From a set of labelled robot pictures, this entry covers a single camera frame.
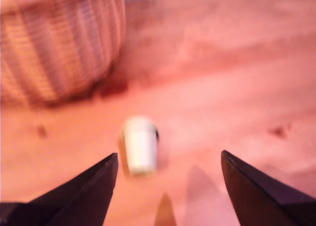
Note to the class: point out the white coffee capsule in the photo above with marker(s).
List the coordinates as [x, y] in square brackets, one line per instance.
[140, 147]

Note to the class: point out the woven wicker basket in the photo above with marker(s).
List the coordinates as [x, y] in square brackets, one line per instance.
[56, 45]

